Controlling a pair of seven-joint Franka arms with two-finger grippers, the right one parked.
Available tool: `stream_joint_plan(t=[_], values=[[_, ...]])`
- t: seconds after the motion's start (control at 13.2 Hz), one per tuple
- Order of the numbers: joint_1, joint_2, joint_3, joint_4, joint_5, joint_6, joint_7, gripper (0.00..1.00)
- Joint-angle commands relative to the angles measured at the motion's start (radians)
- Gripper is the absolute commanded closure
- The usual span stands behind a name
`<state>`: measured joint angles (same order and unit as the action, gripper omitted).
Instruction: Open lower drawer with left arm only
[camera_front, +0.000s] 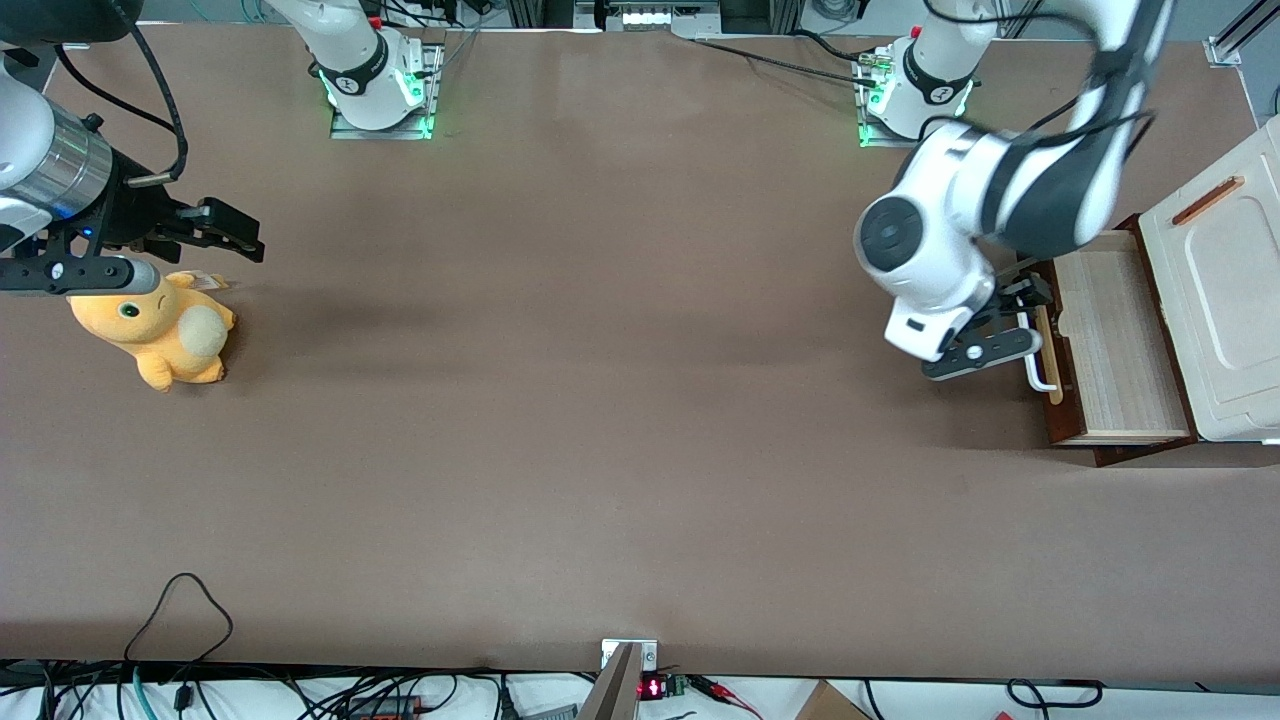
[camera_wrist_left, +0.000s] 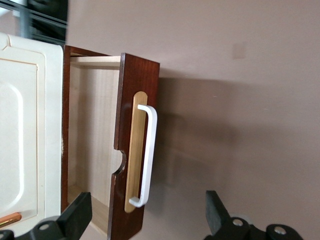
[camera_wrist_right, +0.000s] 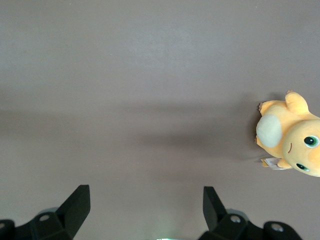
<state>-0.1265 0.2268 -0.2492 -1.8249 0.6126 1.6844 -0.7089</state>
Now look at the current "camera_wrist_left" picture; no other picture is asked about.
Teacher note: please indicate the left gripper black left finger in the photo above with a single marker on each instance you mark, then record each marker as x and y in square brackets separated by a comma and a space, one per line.
[75, 215]

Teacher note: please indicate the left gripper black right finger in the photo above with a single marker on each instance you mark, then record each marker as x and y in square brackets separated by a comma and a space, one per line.
[216, 217]

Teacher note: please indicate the dark wood drawer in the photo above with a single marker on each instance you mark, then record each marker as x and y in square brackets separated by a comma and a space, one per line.
[140, 80]

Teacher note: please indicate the dark metal rack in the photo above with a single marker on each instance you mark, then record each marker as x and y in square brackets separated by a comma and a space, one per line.
[50, 15]

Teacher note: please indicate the white cabinet with wooden frame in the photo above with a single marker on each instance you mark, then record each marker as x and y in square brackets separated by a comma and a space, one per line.
[25, 125]

